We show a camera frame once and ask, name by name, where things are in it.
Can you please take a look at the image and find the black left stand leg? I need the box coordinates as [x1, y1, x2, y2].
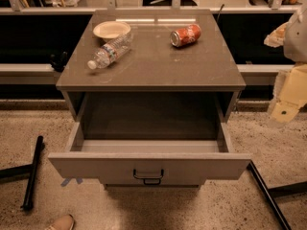
[0, 136, 44, 212]

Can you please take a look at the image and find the clear plastic water bottle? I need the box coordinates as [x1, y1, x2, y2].
[87, 34, 132, 70]

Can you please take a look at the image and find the black bottom drawer handle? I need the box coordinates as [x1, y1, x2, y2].
[143, 178, 161, 186]

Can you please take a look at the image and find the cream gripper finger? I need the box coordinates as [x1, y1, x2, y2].
[268, 63, 307, 127]
[264, 23, 287, 48]

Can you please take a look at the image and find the black right stand leg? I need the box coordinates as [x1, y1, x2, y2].
[248, 162, 307, 230]

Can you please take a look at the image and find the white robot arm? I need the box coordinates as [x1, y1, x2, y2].
[264, 5, 307, 127]

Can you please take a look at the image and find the black stand leg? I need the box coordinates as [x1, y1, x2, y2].
[248, 162, 307, 230]
[0, 136, 44, 212]

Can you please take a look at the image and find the black top drawer handle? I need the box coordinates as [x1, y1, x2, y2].
[132, 169, 164, 180]

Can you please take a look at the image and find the beige shoe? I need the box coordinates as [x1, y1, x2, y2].
[44, 215, 75, 230]

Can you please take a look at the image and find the black drawer handle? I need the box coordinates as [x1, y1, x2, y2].
[132, 169, 164, 180]
[143, 178, 161, 186]

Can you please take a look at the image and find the orange soda can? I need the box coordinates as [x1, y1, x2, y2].
[170, 24, 201, 47]

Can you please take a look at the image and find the black antenna rod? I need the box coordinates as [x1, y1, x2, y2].
[216, 4, 224, 23]

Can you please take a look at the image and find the grey drawer cabinet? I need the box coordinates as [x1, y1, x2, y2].
[56, 8, 247, 190]

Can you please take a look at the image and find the grey top drawer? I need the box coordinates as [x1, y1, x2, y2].
[47, 92, 252, 187]

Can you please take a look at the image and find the black clamp on rail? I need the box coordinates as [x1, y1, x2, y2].
[50, 52, 68, 72]

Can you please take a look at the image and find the blue tape cross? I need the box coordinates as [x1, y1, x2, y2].
[59, 176, 83, 188]

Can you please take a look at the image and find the white paper bowl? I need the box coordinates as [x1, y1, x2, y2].
[93, 21, 130, 40]

